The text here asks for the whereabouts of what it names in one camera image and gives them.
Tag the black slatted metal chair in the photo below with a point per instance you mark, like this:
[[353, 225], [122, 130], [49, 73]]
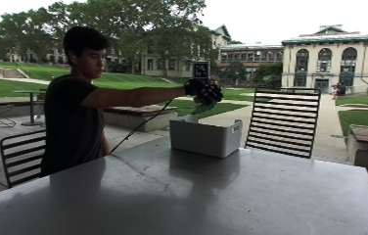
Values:
[[283, 121], [20, 156]]

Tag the large green tree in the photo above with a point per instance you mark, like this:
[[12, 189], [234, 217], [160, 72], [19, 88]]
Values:
[[149, 29]]

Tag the white plastic storage bin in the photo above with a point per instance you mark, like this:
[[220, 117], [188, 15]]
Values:
[[205, 138]]

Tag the green leafy vegetable toy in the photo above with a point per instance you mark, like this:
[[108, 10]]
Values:
[[201, 107]]

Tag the round outdoor pedestal table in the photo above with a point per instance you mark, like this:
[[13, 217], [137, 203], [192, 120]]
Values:
[[31, 107]]

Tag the white marker cube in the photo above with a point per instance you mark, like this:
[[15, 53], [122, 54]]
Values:
[[200, 70]]

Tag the outdoor concrete stairs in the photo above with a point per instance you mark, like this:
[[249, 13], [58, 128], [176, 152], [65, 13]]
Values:
[[8, 72]]

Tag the brick building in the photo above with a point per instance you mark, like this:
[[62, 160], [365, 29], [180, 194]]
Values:
[[249, 60]]

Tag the the person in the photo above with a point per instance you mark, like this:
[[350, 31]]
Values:
[[77, 107]]

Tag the cream arched-window building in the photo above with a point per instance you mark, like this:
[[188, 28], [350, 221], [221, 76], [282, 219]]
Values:
[[333, 62]]

